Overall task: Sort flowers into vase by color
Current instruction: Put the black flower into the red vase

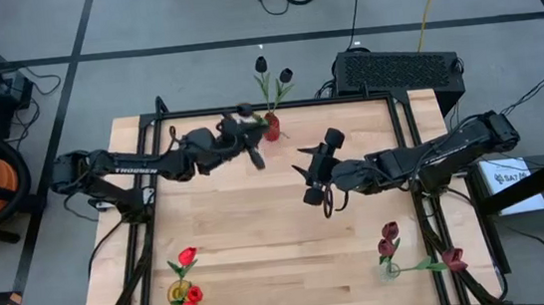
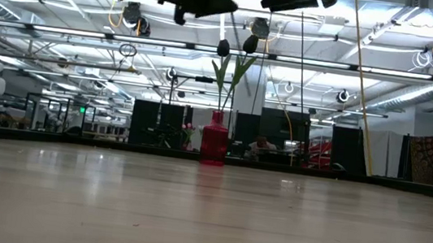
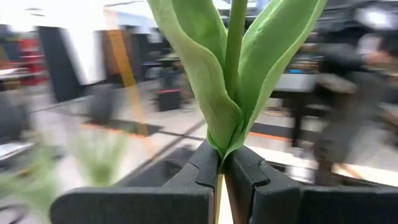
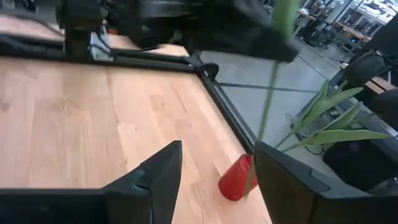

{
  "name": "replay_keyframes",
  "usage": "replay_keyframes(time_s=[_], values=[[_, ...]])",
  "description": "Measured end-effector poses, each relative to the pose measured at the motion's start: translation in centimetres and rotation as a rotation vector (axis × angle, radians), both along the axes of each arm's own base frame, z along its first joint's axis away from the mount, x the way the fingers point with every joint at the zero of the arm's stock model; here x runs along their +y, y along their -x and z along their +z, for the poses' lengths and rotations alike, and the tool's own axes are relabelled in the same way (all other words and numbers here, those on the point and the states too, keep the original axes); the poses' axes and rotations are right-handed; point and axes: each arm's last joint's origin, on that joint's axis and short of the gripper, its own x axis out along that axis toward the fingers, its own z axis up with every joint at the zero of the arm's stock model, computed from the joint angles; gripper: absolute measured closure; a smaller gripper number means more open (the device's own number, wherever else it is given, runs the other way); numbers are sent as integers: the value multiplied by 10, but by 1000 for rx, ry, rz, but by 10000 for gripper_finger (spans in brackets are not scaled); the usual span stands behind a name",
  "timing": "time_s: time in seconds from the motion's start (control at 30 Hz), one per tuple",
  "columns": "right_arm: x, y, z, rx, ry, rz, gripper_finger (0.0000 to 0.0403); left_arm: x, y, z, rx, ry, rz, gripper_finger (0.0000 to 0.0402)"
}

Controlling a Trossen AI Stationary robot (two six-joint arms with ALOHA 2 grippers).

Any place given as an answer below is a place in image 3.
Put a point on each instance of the white partition panel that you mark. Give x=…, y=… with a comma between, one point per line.
x=87, y=56

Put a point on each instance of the black mat with striped edge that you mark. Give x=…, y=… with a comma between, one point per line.
x=130, y=127

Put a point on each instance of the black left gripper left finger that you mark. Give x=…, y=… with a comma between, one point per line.
x=140, y=205

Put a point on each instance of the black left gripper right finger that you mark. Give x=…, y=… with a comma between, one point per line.
x=311, y=205

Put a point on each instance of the black partition panel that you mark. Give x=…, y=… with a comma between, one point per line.
x=59, y=62

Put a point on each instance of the black box with red top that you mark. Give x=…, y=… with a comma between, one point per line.
x=169, y=101

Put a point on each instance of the person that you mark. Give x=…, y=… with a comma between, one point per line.
x=339, y=62

